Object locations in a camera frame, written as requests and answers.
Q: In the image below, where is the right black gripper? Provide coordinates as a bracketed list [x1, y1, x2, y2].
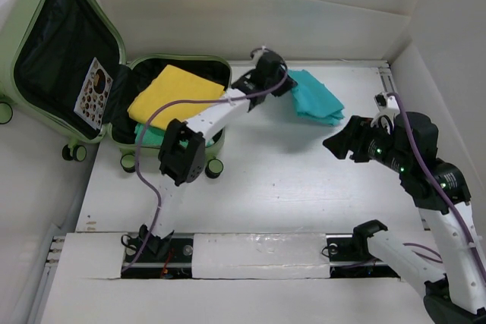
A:
[321, 113, 410, 172]

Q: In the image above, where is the teal cloth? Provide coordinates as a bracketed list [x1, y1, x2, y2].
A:
[289, 70, 345, 126]

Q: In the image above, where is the yellow cloth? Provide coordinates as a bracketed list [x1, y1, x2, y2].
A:
[128, 65, 224, 130]

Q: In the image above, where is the green white tie-dye cloth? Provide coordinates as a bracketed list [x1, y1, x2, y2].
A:
[134, 122, 213, 148]

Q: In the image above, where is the light green suitcase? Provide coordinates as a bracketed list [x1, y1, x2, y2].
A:
[1, 0, 232, 173]

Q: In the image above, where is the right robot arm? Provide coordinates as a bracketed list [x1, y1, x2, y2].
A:
[323, 112, 485, 323]

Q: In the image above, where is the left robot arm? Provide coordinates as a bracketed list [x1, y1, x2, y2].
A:
[135, 48, 296, 261]

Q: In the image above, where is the sticker sheet in lid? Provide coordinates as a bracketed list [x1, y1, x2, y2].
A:
[74, 58, 113, 130]

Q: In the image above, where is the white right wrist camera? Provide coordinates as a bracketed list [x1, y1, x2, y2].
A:
[371, 93, 399, 132]

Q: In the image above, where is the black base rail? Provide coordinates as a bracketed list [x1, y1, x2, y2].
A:
[121, 233, 397, 280]

